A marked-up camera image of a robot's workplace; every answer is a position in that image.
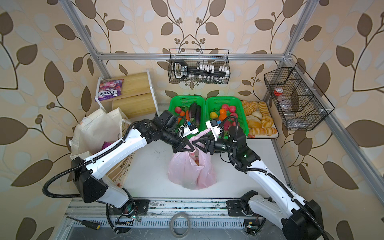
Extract right green fruit basket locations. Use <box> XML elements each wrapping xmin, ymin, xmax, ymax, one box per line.
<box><xmin>205</xmin><ymin>96</ymin><xmax>249</xmax><ymax>136</ymax></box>

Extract white wooden shelf rack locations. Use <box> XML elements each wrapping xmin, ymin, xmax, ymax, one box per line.
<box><xmin>95</xmin><ymin>70</ymin><xmax>160</xmax><ymax>118</ymax></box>

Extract purple eggplant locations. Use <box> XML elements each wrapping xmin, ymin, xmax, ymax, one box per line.
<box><xmin>195</xmin><ymin>105</ymin><xmax>202</xmax><ymax>128</ymax></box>

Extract orange fruit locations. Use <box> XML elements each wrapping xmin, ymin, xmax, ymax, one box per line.
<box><xmin>219</xmin><ymin>108</ymin><xmax>228</xmax><ymax>121</ymax></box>

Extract black wire basket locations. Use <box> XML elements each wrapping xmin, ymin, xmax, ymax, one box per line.
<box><xmin>168</xmin><ymin>48</ymin><xmax>231</xmax><ymax>85</ymax></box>
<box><xmin>264</xmin><ymin>63</ymin><xmax>335</xmax><ymax>131</ymax></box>

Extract left green vegetable basket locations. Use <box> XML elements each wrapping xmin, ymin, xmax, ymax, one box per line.
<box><xmin>168</xmin><ymin>96</ymin><xmax>207</xmax><ymax>132</ymax></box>

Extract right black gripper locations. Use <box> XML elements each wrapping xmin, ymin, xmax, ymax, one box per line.
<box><xmin>193</xmin><ymin>133</ymin><xmax>237</xmax><ymax>156</ymax></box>

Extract cream canvas tote bag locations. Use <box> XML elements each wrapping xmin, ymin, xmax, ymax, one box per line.
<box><xmin>69</xmin><ymin>108</ymin><xmax>132</xmax><ymax>160</ymax></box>

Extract yellow lemon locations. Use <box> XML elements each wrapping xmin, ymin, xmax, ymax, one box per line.
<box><xmin>209</xmin><ymin>112</ymin><xmax>219</xmax><ymax>120</ymax></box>

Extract pink plastic grocery bag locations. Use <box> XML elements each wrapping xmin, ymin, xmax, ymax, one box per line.
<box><xmin>168</xmin><ymin>147</ymin><xmax>217</xmax><ymax>190</ymax></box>

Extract bread tray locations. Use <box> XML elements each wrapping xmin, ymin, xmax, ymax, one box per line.
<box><xmin>241</xmin><ymin>100</ymin><xmax>279</xmax><ymax>139</ymax></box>

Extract black yellow screwdriver left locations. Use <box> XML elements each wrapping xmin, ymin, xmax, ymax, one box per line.
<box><xmin>66</xmin><ymin>216</ymin><xmax>101</xmax><ymax>231</ymax></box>

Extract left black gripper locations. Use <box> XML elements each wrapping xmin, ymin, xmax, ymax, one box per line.
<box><xmin>160</xmin><ymin>127</ymin><xmax>197</xmax><ymax>153</ymax></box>

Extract purple Fox's candy bag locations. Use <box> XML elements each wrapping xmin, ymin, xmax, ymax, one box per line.
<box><xmin>97</xmin><ymin>79</ymin><xmax>124</xmax><ymax>101</ymax></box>

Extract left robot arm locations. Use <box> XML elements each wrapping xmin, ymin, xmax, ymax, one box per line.
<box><xmin>42</xmin><ymin>111</ymin><xmax>199</xmax><ymax>215</ymax></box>

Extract magenta snack bag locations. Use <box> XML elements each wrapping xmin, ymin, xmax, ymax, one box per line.
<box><xmin>102</xmin><ymin>142</ymin><xmax>114</xmax><ymax>150</ymax></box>

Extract grey tape roll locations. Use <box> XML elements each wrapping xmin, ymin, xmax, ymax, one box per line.
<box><xmin>169</xmin><ymin>212</ymin><xmax>192</xmax><ymax>239</ymax></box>

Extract right black wire basket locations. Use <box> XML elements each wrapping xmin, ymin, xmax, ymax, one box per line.
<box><xmin>264</xmin><ymin>63</ymin><xmax>335</xmax><ymax>131</ymax></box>

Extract back black wire basket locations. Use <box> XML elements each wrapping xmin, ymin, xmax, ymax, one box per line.
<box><xmin>168</xmin><ymin>48</ymin><xmax>231</xmax><ymax>85</ymax></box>

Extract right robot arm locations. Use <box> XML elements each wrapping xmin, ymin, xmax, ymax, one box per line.
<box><xmin>193</xmin><ymin>116</ymin><xmax>329</xmax><ymax>240</ymax></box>

